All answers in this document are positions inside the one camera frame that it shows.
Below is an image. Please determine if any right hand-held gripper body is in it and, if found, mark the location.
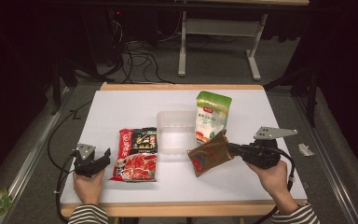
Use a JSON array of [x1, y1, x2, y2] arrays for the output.
[[241, 125, 299, 171]]

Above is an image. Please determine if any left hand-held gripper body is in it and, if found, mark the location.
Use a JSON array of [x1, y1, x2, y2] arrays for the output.
[[73, 142, 106, 178]]

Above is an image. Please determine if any gold seasoning packet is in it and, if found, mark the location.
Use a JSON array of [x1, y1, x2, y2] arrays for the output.
[[186, 129, 235, 178]]

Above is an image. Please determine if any red and black food packet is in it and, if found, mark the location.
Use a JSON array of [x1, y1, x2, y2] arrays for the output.
[[109, 126, 158, 183]]

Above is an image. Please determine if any green and white food packet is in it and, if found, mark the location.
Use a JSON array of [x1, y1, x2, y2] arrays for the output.
[[194, 90, 233, 145]]

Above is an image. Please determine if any clear plastic container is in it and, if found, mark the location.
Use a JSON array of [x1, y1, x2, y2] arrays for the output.
[[156, 109, 201, 156]]

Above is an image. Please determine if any person's left hand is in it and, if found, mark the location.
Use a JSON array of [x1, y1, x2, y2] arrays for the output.
[[72, 169, 105, 206]]

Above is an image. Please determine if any person's right hand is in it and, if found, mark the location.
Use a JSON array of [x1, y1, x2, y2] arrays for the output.
[[245, 160, 291, 216]]

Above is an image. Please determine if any crumpled white paper scrap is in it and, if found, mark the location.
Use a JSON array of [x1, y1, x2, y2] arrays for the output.
[[296, 142, 317, 158]]

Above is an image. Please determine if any white table sheet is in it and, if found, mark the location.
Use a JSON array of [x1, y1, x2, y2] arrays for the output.
[[59, 89, 309, 205]]

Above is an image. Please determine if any wooden table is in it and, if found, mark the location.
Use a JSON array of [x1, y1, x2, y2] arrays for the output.
[[59, 81, 310, 218]]

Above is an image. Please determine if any black stand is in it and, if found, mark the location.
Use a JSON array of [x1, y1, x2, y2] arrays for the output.
[[49, 55, 79, 117], [262, 65, 321, 128]]

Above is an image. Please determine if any left hand-held gripper cable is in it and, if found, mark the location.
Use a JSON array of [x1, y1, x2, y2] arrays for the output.
[[52, 150, 77, 224]]

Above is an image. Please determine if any hand-held gripper cable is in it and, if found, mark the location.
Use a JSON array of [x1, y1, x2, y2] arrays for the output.
[[52, 150, 77, 224], [254, 146, 296, 224]]

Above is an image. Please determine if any right hand-held gripper cable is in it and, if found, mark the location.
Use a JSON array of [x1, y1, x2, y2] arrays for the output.
[[254, 146, 296, 224]]

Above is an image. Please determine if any black floor cable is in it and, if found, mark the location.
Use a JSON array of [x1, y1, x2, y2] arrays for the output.
[[47, 99, 93, 174]]

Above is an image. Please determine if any metal floor rail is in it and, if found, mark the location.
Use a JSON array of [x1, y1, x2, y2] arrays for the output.
[[293, 95, 358, 224], [0, 86, 72, 224]]

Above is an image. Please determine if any tangle of black cables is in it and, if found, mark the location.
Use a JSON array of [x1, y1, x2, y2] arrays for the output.
[[105, 18, 175, 85]]

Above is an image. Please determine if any white metal desk frame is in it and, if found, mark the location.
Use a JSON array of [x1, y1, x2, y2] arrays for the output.
[[177, 10, 269, 82]]

